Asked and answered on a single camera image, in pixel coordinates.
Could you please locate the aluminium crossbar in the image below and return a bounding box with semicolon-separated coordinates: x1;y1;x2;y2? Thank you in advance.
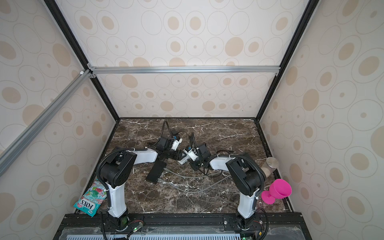
91;66;280;74
1;70;91;175

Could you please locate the black ethernet cable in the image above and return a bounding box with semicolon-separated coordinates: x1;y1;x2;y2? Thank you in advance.
197;149;235;178

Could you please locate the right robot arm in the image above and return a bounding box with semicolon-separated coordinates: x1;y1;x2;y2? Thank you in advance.
185;144;267;224

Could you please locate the aluminium crossbar left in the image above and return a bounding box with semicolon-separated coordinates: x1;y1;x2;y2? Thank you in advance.
1;70;91;175

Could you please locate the black corner frame post right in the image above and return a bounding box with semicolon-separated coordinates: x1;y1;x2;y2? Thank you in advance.
255;0;319;123

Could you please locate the green snack packet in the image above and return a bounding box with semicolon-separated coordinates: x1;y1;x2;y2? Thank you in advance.
74;179;107;217

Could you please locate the pink silicone funnel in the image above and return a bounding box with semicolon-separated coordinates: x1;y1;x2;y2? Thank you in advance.
261;179;293;205

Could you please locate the black corner frame post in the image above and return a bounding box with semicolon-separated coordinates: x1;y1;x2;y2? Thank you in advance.
255;0;319;123
44;0;120;122

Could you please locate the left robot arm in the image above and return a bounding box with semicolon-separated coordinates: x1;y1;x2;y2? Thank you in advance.
96;120;186;229

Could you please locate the white rectangular box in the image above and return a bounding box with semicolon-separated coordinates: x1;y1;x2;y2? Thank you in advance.
178;155;190;165

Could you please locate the aluminium crossbar back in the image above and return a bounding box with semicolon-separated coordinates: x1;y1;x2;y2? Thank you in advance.
91;66;280;74

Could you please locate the black corner frame post left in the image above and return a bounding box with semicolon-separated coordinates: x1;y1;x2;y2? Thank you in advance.
44;0;120;122

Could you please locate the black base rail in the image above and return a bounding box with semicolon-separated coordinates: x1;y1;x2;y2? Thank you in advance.
54;211;311;240

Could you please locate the black network switch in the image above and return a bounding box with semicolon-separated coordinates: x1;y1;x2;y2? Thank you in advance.
146;161;167;184

